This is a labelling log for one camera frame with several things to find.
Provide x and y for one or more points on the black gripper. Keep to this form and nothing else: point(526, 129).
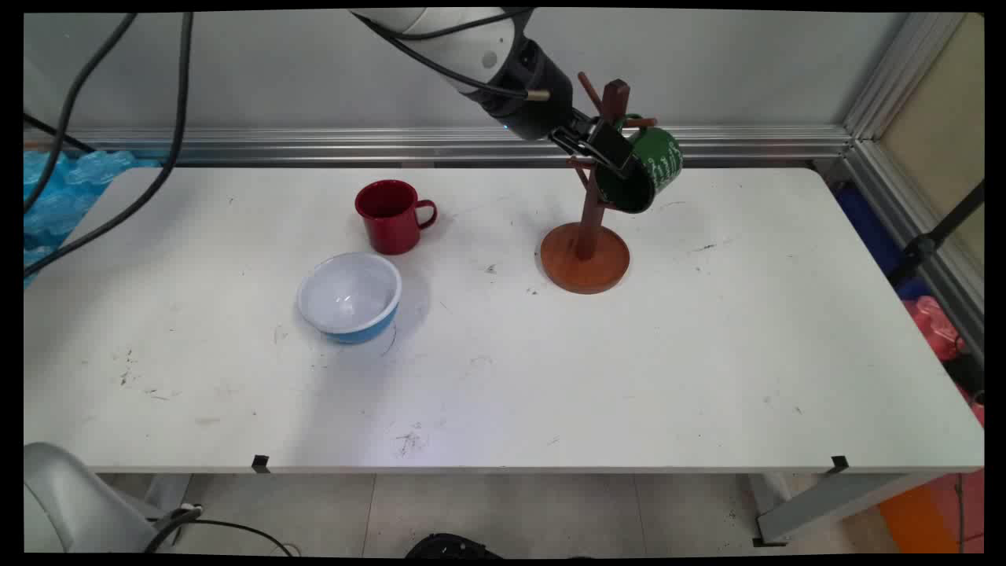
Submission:
point(534, 94)

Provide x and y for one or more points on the green enamel mug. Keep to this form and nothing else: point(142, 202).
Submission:
point(656, 169)

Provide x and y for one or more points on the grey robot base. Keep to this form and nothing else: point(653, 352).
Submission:
point(71, 503)

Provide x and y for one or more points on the brown wooden mug tree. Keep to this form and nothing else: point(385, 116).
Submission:
point(585, 251)

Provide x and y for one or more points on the red enamel mug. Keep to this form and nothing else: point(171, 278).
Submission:
point(389, 216)

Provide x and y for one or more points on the blue and white bowl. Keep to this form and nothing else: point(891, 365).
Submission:
point(350, 297)

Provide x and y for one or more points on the blue box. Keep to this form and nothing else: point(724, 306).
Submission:
point(868, 224)

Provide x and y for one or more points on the black tripod leg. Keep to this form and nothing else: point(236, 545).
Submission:
point(935, 236)

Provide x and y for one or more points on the red plastic bag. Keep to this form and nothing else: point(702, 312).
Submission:
point(935, 326)

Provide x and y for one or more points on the black table edge clip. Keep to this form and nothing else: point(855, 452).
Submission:
point(838, 463)
point(260, 463)

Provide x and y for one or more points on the black object on floor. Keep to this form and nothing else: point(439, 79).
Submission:
point(452, 545)

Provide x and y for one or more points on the grey table leg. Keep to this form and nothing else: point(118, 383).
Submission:
point(833, 503)

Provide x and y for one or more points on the orange crate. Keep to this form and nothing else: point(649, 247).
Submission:
point(916, 519)

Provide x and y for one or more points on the blue bubble wrap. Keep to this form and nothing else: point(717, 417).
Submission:
point(59, 185)

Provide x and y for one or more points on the horizontal aluminium frame rail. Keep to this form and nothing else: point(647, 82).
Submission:
point(314, 145)

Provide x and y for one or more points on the slanted aluminium frame post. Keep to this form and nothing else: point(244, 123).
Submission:
point(904, 134)

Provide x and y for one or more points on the beige wall panel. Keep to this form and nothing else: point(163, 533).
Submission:
point(939, 126)

